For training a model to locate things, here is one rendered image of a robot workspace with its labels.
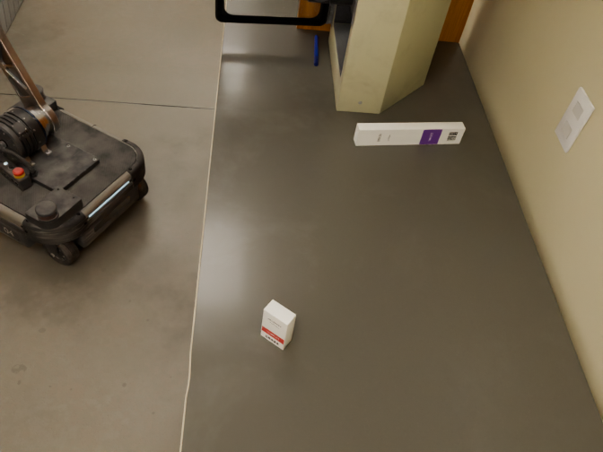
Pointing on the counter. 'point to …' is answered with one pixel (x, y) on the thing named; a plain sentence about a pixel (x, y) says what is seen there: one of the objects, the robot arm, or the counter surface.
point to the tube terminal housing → (386, 52)
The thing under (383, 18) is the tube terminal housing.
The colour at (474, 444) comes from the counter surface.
